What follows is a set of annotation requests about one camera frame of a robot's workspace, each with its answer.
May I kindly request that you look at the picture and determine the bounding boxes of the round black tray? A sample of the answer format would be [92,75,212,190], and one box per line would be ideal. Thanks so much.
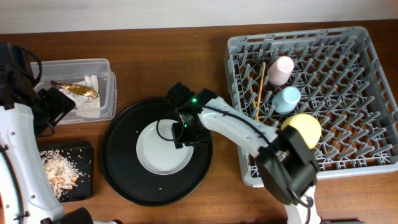
[100,98,213,207]

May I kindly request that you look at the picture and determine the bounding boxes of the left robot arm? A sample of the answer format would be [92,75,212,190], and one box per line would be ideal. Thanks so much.
[1,44,93,223]

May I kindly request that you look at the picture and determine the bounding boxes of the yellow bowl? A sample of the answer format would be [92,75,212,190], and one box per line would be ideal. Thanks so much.
[281,113,322,149]

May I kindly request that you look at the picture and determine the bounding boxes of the gold foil wrapper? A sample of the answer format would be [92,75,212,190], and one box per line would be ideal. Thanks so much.
[50,80,99,99]

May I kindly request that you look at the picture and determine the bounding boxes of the light blue cup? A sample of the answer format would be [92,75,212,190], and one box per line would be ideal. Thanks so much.
[272,86,301,114]

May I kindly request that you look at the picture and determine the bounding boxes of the food scraps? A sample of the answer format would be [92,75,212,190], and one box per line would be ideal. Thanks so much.
[40,150,84,200]

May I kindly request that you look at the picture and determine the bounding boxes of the white napkin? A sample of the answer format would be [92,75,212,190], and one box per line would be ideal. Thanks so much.
[60,75,101,118]

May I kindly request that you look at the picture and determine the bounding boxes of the grey plate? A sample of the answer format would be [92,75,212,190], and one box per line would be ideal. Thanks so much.
[136,121,194,175]

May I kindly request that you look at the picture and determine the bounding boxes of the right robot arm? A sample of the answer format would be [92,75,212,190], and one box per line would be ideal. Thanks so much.
[167,83,322,223]

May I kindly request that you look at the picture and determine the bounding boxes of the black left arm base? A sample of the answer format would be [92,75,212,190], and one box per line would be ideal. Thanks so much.
[39,141,94,202]

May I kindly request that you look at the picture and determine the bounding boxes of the pink cup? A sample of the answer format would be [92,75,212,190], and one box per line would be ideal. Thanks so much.
[267,56,294,85]

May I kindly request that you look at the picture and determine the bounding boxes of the clear plastic waste bin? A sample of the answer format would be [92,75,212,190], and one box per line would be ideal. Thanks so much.
[35,58,117,124]

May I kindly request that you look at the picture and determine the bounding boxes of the grey dishwasher rack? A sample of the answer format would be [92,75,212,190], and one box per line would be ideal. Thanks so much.
[224,26,397,179]

